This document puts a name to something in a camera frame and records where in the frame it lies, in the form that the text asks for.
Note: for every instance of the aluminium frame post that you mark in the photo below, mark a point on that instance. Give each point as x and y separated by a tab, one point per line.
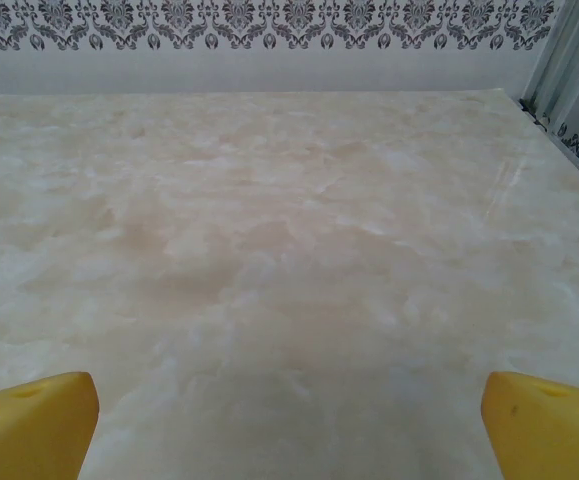
569	50

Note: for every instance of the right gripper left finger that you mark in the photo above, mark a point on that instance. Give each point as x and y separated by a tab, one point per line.
29	430

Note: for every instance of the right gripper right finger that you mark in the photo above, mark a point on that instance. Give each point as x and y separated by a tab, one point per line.
549	435

